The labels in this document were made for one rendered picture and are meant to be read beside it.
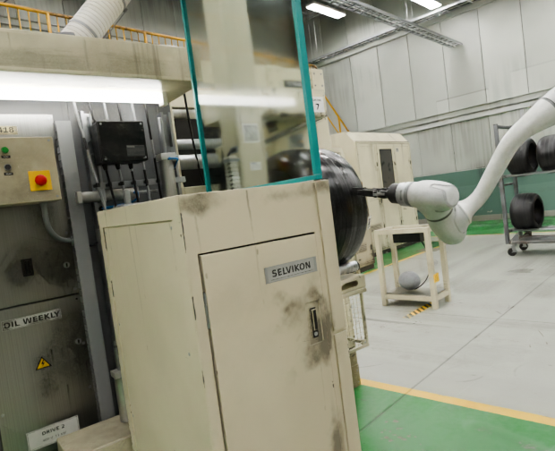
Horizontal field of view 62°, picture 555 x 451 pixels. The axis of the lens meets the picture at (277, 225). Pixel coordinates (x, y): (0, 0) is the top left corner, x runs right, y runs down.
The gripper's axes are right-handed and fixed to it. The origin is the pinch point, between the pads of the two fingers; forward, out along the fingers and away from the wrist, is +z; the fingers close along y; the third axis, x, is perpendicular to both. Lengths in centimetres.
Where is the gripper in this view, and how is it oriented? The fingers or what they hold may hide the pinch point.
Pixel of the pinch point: (360, 191)
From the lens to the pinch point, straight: 187.3
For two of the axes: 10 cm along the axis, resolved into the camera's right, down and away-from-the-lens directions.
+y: -7.9, 1.4, -5.9
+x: 0.5, 9.9, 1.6
